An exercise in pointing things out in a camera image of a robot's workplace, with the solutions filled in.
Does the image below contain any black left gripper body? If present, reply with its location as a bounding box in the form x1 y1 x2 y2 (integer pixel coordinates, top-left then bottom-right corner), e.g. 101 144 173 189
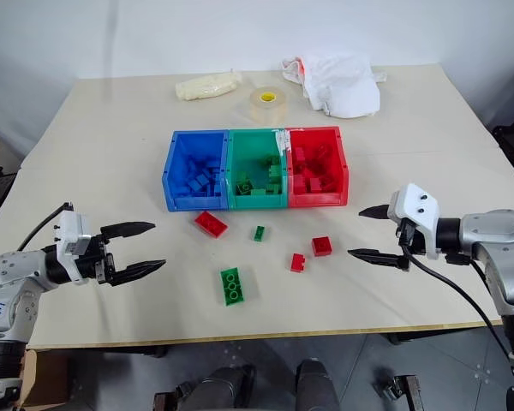
74 236 116 287

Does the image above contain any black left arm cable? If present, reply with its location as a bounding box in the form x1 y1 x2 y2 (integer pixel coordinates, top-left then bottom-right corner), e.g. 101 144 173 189
15 200 75 253

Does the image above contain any blue plastic bin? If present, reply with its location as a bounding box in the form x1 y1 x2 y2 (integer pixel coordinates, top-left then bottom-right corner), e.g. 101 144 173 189
160 129 231 213

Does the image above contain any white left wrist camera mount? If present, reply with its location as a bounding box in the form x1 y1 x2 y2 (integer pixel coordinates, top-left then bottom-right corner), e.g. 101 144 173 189
53 211 92 284

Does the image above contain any red plastic bin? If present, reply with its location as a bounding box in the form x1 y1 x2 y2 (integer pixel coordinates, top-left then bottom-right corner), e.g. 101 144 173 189
284 125 351 209

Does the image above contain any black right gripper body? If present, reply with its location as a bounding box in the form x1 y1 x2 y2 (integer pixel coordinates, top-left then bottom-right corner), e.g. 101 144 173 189
395 217 427 259

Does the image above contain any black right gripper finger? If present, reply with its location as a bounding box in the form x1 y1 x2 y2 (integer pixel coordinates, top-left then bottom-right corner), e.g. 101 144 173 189
347 248 410 271
358 204 391 222

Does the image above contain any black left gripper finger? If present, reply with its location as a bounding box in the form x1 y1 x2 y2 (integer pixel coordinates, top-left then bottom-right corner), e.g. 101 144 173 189
110 259 168 288
99 221 157 240

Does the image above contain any long red building brick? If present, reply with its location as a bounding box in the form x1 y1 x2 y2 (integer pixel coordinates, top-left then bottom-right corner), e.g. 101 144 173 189
194 210 230 238

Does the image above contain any long green building brick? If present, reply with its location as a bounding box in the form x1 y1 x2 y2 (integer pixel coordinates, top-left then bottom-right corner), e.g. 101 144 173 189
219 266 247 307

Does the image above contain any black table caster foot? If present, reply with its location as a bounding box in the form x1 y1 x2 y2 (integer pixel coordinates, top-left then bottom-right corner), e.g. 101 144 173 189
375 372 424 411

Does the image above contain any cream plastic bag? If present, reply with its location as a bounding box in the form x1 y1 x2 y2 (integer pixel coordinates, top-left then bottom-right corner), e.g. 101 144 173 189
174 71 243 102

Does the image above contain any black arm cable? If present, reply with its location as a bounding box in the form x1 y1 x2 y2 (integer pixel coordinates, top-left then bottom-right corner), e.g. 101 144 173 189
400 218 513 359
15 200 75 253

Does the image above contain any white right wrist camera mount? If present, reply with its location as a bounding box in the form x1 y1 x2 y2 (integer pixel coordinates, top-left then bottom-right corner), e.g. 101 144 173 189
388 183 442 261

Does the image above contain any square red building brick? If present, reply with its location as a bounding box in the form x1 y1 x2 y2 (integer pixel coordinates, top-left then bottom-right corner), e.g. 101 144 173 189
311 235 333 258

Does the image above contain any crumpled white cloth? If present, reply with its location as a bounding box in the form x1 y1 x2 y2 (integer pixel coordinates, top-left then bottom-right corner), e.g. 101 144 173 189
280 52 388 119

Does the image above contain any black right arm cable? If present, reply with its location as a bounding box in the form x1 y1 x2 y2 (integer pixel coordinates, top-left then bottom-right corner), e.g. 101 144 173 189
400 218 513 359

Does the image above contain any green plastic bin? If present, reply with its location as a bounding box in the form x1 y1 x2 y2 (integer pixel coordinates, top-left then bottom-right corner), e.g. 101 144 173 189
225 128 290 211

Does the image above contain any clear tape roll yellow core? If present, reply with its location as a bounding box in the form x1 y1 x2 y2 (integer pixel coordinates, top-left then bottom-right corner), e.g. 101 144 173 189
248 85 290 126

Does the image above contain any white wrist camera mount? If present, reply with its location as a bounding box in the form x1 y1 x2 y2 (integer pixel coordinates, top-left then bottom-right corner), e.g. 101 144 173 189
388 183 442 261
53 211 92 284

